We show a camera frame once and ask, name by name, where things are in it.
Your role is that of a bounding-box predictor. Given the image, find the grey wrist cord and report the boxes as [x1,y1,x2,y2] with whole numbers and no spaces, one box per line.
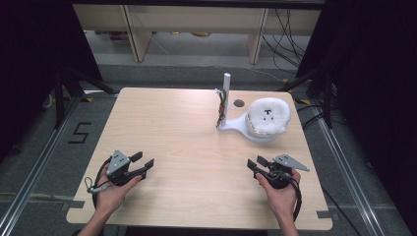
[84,176,111,195]

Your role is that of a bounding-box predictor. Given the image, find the person's left hand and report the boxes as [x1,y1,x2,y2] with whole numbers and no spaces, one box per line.
[95,167,144,215]

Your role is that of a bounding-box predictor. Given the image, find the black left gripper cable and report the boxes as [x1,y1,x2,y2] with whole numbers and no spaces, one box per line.
[92,156,113,210]

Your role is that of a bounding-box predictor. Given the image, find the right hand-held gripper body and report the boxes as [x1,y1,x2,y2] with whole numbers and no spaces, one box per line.
[265,153,310,190]

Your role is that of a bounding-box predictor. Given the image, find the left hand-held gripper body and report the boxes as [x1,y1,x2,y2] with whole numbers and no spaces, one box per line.
[105,149,143,187]

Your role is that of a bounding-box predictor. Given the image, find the white floor cable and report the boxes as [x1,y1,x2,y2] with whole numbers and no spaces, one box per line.
[244,65,286,83]

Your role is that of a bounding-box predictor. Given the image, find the white fluffy plush pouch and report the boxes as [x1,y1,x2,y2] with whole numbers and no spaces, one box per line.
[245,96,292,139]

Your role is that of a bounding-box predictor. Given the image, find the black cable bundle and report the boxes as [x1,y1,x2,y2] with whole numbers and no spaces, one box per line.
[262,8,311,75]

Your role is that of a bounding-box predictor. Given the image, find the black curtain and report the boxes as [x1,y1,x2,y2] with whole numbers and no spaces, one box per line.
[296,0,417,230]
[0,0,102,161]

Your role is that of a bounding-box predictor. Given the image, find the aluminium floor rail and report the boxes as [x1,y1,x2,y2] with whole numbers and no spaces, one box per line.
[316,107,387,236]
[0,96,82,236]

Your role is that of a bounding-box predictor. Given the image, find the white stand with post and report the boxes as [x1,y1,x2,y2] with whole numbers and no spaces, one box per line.
[215,72,286,145]

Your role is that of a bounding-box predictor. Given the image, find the black floor cables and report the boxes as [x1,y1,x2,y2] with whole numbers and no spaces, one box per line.
[296,102,328,131]

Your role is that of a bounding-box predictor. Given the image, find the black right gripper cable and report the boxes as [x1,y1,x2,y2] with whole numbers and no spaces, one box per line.
[288,176,303,222]

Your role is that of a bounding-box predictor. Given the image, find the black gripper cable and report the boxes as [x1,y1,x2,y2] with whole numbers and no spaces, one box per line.
[92,156,113,210]
[288,176,303,222]

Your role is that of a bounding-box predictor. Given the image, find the grey tape strip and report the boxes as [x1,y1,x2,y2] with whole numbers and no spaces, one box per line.
[62,200,86,210]
[317,210,340,220]

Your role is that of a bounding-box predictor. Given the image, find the person's right hand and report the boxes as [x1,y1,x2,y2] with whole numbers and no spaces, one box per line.
[255,169,302,219]

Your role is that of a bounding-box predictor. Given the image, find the black metal stand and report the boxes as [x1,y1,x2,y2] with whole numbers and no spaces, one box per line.
[278,70,333,130]
[53,67,119,129]

